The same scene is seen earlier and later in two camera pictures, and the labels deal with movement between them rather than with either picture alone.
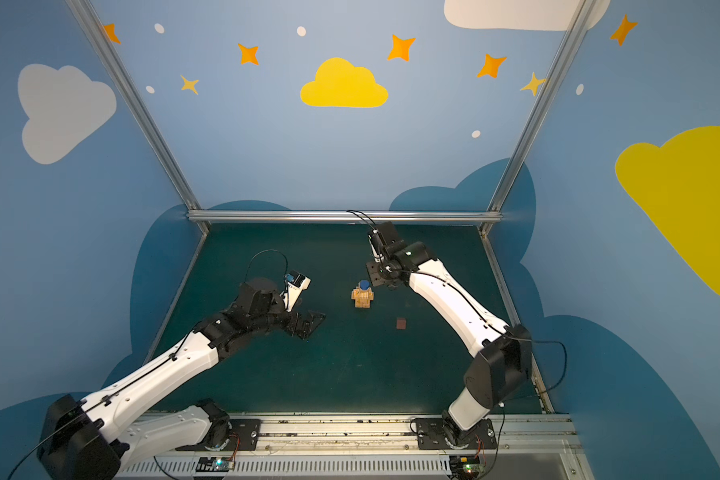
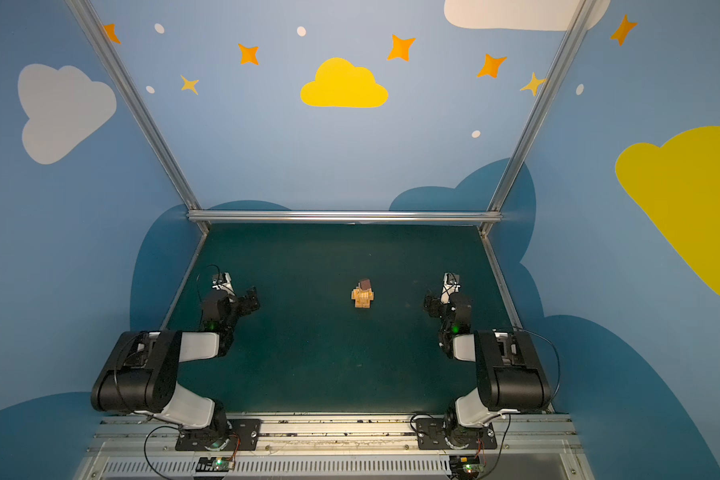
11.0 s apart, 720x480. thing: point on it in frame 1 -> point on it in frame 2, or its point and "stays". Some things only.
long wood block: (358, 294) stays
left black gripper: (297, 322) -> (241, 300)
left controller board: (215, 464) stays
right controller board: (465, 466) stays
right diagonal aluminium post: (495, 210) stays
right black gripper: (378, 273) -> (435, 303)
